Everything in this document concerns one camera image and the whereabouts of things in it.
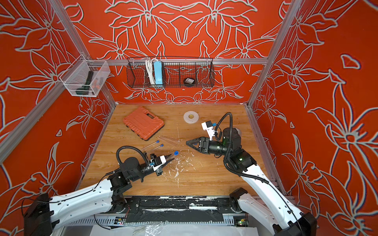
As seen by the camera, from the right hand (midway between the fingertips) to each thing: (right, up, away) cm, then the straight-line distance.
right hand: (186, 147), depth 62 cm
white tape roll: (+3, +13, +49) cm, 50 cm away
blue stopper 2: (-17, -6, +33) cm, 38 cm away
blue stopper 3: (-5, -3, +1) cm, 6 cm away
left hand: (-7, -5, +7) cm, 11 cm away
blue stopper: (-20, -4, +36) cm, 41 cm away
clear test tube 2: (-22, -8, +33) cm, 40 cm away
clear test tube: (-12, -3, +38) cm, 40 cm away
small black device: (+1, +37, +34) cm, 50 cm away
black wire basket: (-8, +45, +36) cm, 58 cm away
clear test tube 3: (-7, -5, +3) cm, 9 cm away
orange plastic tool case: (-31, +9, +41) cm, 53 cm away
